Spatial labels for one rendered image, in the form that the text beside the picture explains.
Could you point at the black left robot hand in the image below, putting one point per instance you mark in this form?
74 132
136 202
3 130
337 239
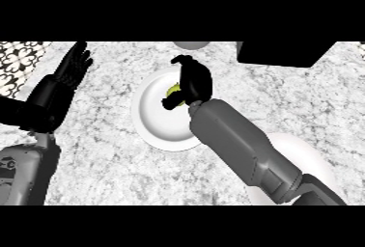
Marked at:
71 67

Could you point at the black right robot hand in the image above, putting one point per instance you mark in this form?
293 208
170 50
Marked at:
195 80

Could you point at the yellow-green pear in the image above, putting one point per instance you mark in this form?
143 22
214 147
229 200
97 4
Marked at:
173 90

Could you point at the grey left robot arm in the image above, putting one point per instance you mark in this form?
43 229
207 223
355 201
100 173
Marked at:
27 173

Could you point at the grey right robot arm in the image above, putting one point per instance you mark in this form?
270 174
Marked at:
236 141

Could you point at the white round plate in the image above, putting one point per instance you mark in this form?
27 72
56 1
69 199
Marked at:
158 123
303 154

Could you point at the grey round bowl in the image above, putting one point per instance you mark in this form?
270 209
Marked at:
189 44

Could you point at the black box appliance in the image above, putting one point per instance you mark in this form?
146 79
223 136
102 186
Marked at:
279 53

